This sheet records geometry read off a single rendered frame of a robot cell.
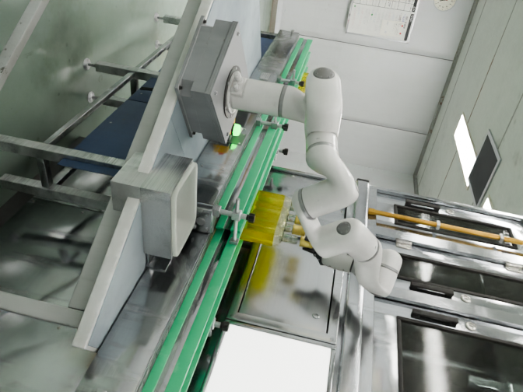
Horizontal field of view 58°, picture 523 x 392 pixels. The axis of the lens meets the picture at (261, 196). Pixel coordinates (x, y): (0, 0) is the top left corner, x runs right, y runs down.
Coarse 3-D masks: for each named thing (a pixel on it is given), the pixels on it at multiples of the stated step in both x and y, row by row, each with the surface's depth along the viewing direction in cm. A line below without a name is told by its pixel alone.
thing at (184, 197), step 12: (192, 168) 125; (180, 180) 121; (192, 180) 131; (180, 192) 134; (192, 192) 133; (180, 204) 136; (192, 204) 136; (180, 216) 139; (192, 216) 139; (180, 228) 136; (192, 228) 138; (180, 240) 132; (180, 252) 130
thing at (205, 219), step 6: (198, 204) 142; (204, 204) 142; (198, 210) 141; (204, 210) 140; (210, 210) 140; (198, 216) 142; (204, 216) 142; (210, 216) 141; (198, 222) 143; (204, 222) 142; (210, 222) 143; (198, 228) 145; (204, 228) 144; (210, 228) 144
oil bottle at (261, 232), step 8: (248, 224) 156; (256, 224) 156; (264, 224) 157; (272, 224) 157; (248, 232) 155; (256, 232) 154; (264, 232) 154; (272, 232) 154; (280, 232) 155; (248, 240) 157; (256, 240) 156; (264, 240) 155; (272, 240) 154; (280, 240) 155
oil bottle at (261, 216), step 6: (252, 210) 163; (258, 216) 160; (264, 216) 161; (270, 216) 161; (276, 216) 161; (282, 216) 162; (270, 222) 158; (276, 222) 159; (282, 222) 159; (282, 228) 159
